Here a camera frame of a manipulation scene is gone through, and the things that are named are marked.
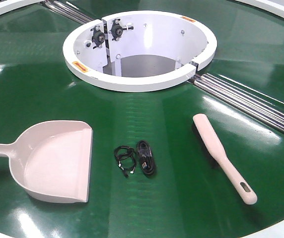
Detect thick black USB cable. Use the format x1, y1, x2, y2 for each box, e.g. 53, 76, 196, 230
136, 140, 156, 178

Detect pink plastic dustpan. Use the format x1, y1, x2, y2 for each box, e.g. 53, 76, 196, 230
0, 120, 93, 203

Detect pink hand brush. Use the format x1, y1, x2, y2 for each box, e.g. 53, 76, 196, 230
193, 114, 258, 205

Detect top-left steel conveyor rollers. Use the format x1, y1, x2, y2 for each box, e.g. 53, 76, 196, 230
42, 0, 94, 24

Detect right steel conveyor rollers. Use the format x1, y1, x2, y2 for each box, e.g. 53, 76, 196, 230
188, 73, 284, 134

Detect orange warning sticker front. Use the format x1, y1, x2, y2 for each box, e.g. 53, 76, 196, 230
72, 61, 88, 73

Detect orange warning sticker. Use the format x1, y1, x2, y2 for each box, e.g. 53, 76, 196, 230
181, 16, 196, 23
72, 61, 88, 73

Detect orange warning sticker rear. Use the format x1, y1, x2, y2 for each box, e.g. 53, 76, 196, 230
181, 16, 196, 23

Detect white outer rim right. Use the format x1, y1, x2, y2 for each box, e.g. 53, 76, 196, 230
238, 0, 284, 19

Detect white rim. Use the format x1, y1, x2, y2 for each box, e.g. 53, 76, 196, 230
238, 0, 284, 19
0, 0, 42, 15

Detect white outer rim left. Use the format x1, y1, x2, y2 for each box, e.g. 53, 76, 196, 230
0, 0, 42, 15

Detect white central ring housing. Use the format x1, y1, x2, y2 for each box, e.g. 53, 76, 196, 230
63, 10, 217, 92

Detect right black bearing mount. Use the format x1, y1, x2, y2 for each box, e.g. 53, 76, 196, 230
110, 18, 134, 41

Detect black bearing mount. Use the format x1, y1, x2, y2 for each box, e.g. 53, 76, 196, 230
110, 18, 134, 41
90, 25, 105, 49

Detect left black bearing mount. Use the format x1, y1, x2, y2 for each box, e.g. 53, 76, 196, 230
90, 25, 105, 49

